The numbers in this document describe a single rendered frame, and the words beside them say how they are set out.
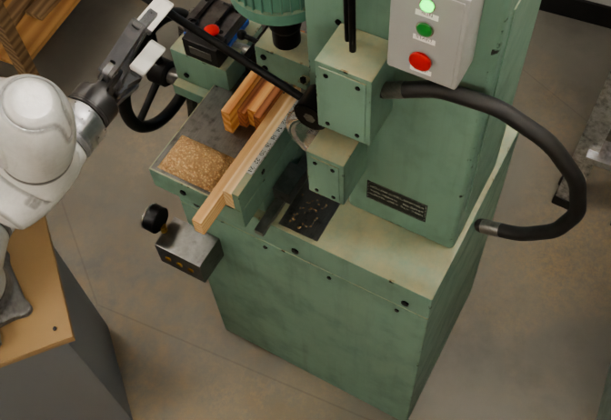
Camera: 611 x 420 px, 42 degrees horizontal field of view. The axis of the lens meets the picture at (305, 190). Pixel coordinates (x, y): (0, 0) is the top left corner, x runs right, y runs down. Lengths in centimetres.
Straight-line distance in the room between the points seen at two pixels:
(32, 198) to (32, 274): 63
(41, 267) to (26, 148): 79
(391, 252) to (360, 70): 50
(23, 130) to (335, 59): 42
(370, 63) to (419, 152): 25
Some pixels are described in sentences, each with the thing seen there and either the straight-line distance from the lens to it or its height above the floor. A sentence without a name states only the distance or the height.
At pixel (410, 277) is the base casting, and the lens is 148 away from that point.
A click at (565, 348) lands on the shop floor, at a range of 235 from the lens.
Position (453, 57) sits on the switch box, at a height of 138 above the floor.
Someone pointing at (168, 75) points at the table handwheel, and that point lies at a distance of 176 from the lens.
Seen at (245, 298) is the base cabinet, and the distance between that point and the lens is 199.
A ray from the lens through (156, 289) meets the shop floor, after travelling 241.
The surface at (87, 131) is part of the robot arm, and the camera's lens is 124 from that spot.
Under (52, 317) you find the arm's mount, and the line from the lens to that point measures 175.
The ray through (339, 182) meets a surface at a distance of 130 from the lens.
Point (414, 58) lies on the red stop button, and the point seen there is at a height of 137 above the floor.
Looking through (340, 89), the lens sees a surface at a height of 126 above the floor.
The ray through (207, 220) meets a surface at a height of 93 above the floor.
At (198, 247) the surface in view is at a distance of 174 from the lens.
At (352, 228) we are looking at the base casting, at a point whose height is 80.
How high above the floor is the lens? 213
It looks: 58 degrees down
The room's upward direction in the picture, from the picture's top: 5 degrees counter-clockwise
